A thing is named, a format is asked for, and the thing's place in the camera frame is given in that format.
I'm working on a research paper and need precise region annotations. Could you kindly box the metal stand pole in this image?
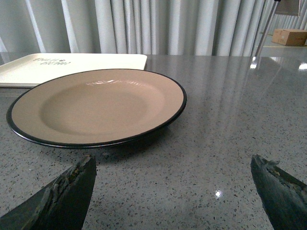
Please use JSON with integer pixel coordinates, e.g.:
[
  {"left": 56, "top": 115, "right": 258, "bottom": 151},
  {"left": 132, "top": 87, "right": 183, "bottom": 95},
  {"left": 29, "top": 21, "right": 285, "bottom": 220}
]
[{"left": 255, "top": 0, "right": 280, "bottom": 58}]

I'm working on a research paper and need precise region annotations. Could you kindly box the beige plate with black rim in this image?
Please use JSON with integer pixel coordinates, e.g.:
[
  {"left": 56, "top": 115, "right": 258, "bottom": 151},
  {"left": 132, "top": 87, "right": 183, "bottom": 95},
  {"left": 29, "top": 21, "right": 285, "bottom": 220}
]
[{"left": 7, "top": 69, "right": 187, "bottom": 149}]

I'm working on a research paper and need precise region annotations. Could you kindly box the white rectangular tray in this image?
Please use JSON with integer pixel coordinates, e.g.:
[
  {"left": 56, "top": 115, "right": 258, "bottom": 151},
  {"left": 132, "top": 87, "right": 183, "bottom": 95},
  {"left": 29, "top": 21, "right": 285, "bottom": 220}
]
[{"left": 0, "top": 53, "right": 147, "bottom": 88}]

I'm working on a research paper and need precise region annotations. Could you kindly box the brown cardboard box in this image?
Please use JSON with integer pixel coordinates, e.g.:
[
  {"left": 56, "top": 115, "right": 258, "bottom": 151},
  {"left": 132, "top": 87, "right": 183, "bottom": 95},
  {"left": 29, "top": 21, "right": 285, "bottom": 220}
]
[{"left": 272, "top": 29, "right": 307, "bottom": 46}]

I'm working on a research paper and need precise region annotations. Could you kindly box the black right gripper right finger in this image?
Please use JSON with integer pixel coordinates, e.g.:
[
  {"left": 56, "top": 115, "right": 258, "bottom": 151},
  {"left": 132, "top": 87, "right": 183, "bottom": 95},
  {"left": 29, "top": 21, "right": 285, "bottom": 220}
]
[{"left": 250, "top": 155, "right": 307, "bottom": 230}]

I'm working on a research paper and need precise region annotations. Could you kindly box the grey curtain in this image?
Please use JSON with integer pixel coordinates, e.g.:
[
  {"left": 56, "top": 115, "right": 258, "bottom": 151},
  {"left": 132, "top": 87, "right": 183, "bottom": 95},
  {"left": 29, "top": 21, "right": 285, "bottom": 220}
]
[{"left": 0, "top": 0, "right": 307, "bottom": 57}]

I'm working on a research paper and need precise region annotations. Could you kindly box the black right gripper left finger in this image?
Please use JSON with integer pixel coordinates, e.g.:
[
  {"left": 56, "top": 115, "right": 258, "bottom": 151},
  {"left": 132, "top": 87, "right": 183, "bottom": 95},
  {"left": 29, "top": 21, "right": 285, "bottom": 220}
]
[{"left": 0, "top": 155, "right": 96, "bottom": 230}]

